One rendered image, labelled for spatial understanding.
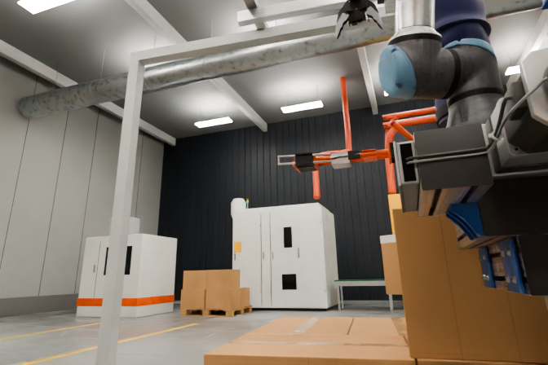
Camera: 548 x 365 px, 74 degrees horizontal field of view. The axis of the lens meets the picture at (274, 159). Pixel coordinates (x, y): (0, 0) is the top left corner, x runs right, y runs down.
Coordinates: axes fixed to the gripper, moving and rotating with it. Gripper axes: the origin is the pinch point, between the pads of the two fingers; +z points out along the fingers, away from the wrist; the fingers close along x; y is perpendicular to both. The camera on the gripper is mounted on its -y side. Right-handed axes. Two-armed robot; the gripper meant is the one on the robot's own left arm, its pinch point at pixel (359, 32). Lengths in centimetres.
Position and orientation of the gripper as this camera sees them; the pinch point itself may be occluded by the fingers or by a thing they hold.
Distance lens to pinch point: 131.1
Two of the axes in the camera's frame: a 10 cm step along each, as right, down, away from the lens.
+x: -9.4, 1.2, 3.2
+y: 3.4, 2.8, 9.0
